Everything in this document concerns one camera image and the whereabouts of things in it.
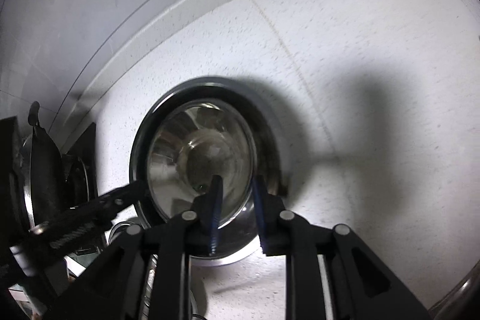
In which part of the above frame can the small steel bowl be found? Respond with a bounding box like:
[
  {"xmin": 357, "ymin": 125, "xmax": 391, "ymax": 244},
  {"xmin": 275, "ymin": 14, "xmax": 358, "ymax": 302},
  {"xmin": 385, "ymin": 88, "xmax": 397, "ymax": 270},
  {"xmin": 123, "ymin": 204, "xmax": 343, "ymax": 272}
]
[{"xmin": 176, "ymin": 130, "xmax": 251, "ymax": 202}]

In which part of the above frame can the black gas hob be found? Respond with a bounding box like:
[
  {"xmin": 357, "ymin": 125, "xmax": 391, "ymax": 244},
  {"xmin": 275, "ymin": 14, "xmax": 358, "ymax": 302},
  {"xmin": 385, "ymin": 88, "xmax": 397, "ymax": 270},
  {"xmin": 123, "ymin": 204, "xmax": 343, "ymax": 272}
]
[{"xmin": 62, "ymin": 123, "xmax": 98, "ymax": 210}]

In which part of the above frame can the wok with steel lid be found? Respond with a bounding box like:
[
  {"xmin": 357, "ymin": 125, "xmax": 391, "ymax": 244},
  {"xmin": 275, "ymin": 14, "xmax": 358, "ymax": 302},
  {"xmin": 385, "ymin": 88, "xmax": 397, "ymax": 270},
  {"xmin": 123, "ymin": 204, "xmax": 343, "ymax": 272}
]
[{"xmin": 20, "ymin": 101, "xmax": 66, "ymax": 228}]

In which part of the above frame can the large steel bowl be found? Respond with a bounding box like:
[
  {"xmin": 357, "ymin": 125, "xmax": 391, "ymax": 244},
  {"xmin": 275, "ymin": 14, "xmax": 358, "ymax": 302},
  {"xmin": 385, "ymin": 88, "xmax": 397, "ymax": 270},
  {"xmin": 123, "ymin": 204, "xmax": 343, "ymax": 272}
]
[{"xmin": 146, "ymin": 98, "xmax": 257, "ymax": 228}]

